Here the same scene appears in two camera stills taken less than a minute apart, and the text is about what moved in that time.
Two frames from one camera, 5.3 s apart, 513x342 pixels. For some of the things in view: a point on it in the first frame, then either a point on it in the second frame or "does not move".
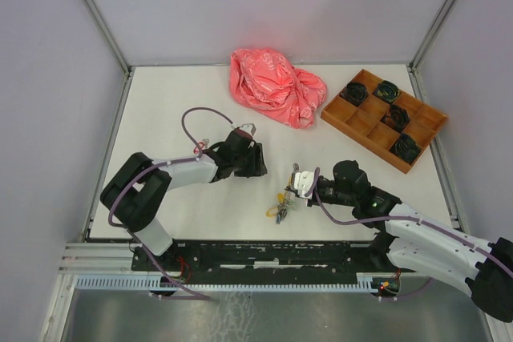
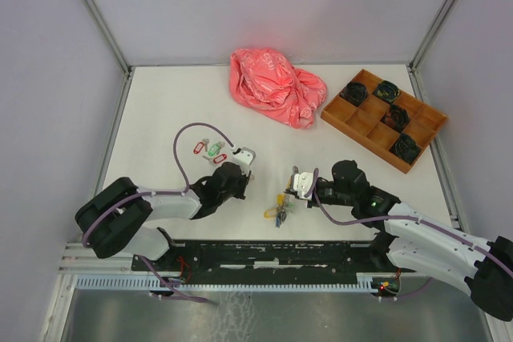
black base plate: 275,259 does not move
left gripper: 257,167 to 244,179
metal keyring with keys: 284,203 does not move
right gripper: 312,201 does not move
